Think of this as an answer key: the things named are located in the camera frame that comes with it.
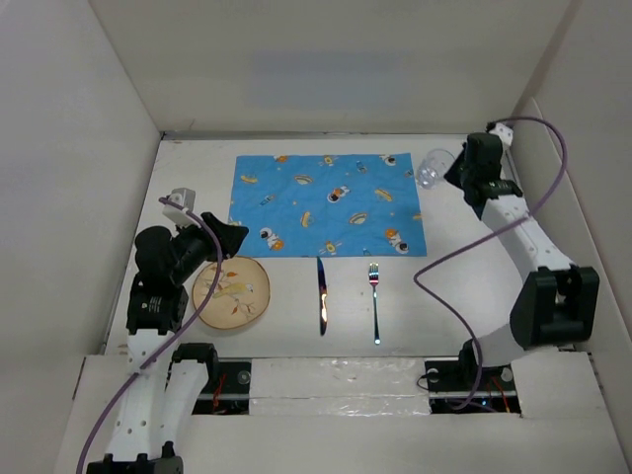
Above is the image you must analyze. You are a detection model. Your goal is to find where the blue space-print cloth placemat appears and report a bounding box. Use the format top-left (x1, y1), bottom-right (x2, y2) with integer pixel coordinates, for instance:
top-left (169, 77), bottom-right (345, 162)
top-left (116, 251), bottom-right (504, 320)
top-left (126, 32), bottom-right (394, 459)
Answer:
top-left (228, 153), bottom-right (427, 258)

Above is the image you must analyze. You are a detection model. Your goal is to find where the clear plastic cup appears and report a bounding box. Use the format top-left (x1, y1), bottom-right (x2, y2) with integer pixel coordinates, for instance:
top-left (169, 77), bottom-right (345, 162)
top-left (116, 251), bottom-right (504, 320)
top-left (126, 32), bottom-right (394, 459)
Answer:
top-left (415, 148), bottom-right (455, 190)

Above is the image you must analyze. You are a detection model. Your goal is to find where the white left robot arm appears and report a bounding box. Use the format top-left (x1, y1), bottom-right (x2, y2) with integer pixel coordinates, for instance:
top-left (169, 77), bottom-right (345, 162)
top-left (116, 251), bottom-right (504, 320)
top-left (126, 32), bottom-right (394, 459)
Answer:
top-left (76, 210), bottom-right (248, 473)

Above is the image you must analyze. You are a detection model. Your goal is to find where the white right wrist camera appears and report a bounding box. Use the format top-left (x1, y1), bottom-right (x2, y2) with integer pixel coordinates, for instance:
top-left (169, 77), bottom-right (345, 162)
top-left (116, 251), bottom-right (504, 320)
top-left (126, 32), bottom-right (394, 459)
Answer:
top-left (486, 121), bottom-right (514, 148)

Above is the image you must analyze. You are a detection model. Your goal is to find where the round bird-painted plate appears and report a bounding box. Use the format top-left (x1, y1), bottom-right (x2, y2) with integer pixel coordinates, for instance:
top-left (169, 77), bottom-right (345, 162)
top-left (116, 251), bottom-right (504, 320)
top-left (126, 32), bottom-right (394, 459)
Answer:
top-left (198, 257), bottom-right (271, 331)

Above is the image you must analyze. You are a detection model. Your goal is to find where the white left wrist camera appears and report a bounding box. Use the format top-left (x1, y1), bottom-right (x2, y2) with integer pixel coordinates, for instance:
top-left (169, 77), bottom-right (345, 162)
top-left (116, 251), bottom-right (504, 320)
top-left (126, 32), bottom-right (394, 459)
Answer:
top-left (159, 188), bottom-right (197, 228)

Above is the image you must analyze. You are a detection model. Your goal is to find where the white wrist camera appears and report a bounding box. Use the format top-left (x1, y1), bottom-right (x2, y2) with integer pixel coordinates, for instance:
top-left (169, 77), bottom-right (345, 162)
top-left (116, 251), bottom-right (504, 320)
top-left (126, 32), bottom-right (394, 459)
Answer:
top-left (159, 188), bottom-right (197, 228)
top-left (486, 121), bottom-right (514, 148)

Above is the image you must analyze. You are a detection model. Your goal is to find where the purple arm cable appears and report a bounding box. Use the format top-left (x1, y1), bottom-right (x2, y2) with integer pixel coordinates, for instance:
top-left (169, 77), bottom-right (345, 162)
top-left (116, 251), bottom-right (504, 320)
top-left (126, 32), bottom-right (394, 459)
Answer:
top-left (413, 116), bottom-right (569, 412)
top-left (74, 196), bottom-right (224, 474)

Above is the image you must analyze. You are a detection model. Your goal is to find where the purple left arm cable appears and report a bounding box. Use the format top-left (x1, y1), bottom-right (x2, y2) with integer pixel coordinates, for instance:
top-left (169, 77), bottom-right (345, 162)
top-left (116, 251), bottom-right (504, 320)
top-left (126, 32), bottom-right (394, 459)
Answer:
top-left (74, 196), bottom-right (224, 474)

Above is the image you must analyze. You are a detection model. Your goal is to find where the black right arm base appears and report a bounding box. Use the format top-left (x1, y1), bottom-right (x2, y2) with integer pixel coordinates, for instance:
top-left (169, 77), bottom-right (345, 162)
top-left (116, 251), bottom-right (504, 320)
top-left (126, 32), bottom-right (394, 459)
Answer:
top-left (417, 341), bottom-right (521, 415)

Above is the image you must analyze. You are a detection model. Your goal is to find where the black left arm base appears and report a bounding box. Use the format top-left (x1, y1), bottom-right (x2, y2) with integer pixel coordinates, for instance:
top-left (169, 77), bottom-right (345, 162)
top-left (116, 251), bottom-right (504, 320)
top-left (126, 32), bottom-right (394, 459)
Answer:
top-left (193, 358), bottom-right (252, 416)

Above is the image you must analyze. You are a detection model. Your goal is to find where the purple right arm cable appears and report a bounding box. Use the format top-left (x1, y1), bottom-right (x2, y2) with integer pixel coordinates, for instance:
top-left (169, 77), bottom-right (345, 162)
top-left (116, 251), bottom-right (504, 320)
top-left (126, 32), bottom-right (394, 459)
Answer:
top-left (413, 116), bottom-right (569, 412)

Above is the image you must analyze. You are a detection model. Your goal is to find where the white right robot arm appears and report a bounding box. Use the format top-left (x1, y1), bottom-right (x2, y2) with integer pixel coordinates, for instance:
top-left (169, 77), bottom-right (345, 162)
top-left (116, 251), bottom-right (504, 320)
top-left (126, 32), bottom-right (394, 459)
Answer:
top-left (444, 132), bottom-right (599, 389)

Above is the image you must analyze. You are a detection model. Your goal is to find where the iridescent table knife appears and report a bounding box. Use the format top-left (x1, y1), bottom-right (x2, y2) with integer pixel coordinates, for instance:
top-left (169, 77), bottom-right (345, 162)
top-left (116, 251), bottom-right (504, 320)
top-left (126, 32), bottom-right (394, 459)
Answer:
top-left (316, 257), bottom-right (328, 337)

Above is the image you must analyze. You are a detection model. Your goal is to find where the iridescent fork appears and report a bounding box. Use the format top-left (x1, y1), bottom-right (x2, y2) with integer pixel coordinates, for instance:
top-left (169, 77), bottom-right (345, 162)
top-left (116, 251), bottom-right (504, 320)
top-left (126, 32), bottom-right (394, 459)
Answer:
top-left (368, 263), bottom-right (381, 346)

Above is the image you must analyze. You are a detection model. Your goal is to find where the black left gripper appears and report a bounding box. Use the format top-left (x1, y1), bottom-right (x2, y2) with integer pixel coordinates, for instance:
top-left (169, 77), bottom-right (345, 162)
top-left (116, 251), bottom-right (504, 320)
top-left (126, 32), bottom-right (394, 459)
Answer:
top-left (170, 211), bottom-right (247, 282)

